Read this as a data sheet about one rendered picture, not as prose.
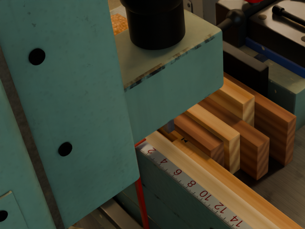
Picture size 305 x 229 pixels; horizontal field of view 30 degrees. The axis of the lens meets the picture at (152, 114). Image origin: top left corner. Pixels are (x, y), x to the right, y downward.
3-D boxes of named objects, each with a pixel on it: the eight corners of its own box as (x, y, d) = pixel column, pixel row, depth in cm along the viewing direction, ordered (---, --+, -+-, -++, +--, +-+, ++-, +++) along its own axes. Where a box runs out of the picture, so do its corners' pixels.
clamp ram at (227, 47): (301, 102, 68) (307, 40, 62) (258, 133, 65) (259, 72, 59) (246, 69, 73) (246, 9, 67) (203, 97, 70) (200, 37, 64)
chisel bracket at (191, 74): (225, 97, 58) (224, 28, 52) (116, 171, 52) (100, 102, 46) (178, 66, 62) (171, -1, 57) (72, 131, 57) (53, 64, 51)
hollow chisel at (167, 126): (174, 129, 60) (171, 94, 57) (168, 134, 60) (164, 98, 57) (169, 125, 61) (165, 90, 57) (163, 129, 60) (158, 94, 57)
